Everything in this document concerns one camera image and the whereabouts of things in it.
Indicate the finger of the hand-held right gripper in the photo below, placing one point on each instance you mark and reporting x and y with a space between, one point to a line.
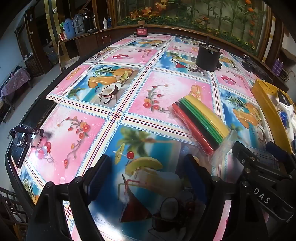
277 148
259 169

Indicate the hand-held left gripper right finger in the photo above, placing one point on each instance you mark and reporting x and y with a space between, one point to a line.
194 178

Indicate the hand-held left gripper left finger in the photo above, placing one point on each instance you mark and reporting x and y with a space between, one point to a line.
99 178

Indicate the yellow plastic bin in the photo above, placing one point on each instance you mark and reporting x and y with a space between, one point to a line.
266 97

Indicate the multicoloured cloth pack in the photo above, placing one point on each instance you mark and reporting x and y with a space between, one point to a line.
203 120

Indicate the dark foil packet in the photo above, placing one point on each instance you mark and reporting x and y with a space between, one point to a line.
282 96

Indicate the dark framed eyeglasses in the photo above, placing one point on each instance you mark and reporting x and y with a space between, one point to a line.
32 140

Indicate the purple bottle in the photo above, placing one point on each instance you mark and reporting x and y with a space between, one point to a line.
275 66
281 67

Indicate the black small device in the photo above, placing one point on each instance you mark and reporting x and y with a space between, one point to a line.
248 66

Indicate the printed fruit tablecloth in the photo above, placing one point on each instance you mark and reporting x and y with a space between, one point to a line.
161 92

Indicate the dark wooden chair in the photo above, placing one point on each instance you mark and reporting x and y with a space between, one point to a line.
13 215

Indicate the black cylindrical container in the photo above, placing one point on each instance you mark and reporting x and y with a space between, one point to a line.
207 60

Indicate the white bucket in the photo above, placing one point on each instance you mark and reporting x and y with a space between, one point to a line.
72 61

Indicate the purple cloth covered table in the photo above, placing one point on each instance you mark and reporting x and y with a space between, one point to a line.
16 81

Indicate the dark wooden side cabinet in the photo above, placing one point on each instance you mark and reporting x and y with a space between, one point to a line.
34 66

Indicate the wooden counter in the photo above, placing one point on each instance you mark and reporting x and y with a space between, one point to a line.
92 39

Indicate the red white canister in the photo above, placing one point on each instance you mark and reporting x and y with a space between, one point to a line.
62 36

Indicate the red jar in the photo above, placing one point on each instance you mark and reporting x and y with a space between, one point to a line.
141 32

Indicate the grey blue jug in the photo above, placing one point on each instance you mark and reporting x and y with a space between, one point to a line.
79 25

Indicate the white bottle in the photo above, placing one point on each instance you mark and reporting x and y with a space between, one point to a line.
105 24

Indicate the blue bottle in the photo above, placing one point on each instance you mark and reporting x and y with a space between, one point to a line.
109 23

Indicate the black thermos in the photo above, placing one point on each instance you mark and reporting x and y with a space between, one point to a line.
89 19

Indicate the artificial flower display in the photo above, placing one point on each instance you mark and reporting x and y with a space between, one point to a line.
185 14

